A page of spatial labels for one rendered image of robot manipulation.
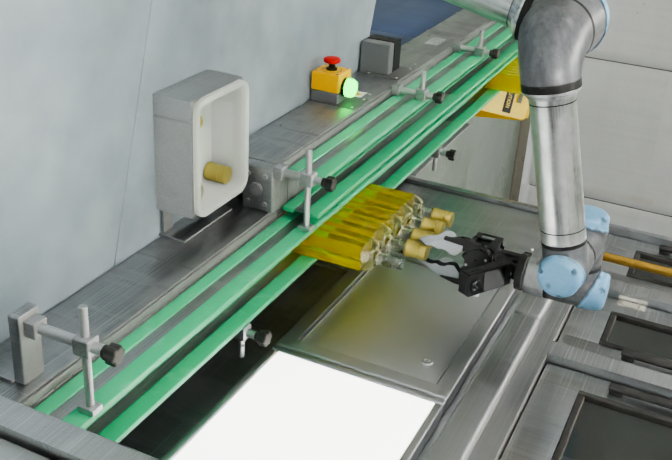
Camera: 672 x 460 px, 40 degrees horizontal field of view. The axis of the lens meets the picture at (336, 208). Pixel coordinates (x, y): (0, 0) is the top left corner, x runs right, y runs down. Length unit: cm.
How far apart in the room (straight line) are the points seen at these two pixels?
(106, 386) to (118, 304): 19
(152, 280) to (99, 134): 26
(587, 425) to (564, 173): 47
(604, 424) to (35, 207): 103
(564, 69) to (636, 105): 632
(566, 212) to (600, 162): 645
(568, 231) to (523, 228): 79
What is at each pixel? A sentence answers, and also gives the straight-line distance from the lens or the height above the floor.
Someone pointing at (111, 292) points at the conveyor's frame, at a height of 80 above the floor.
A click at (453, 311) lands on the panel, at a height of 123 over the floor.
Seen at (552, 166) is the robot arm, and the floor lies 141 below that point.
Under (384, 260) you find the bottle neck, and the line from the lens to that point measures 178.
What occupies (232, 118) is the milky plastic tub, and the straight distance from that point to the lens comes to 173.
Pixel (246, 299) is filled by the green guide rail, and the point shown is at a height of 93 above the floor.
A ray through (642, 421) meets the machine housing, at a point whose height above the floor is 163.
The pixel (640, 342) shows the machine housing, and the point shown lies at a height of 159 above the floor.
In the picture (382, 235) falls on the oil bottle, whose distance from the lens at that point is 182.
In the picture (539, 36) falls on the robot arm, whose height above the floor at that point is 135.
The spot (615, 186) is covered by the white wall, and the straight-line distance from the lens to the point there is 804.
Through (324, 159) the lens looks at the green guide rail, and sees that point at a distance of 187.
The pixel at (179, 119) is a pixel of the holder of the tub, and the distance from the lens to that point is 159.
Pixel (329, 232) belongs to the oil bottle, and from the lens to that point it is 181.
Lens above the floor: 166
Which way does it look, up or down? 22 degrees down
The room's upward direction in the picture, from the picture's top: 104 degrees clockwise
